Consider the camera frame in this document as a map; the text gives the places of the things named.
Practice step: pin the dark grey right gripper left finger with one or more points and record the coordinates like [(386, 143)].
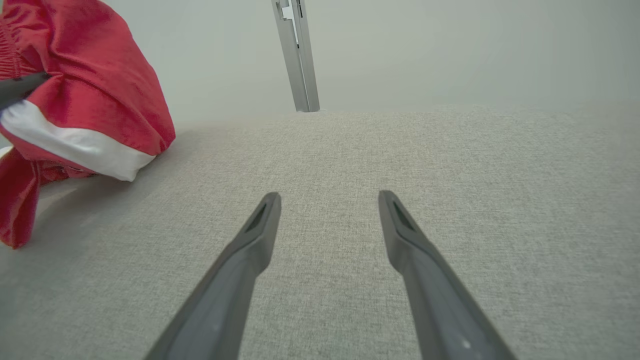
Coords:
[(225, 300)]

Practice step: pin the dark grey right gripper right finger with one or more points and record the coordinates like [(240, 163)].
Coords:
[(440, 310)]

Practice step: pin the grey aluminium post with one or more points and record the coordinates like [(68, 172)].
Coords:
[(301, 75)]

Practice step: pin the red and white garment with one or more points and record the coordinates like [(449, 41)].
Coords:
[(100, 75)]

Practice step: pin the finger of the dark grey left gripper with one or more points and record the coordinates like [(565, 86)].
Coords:
[(17, 89)]

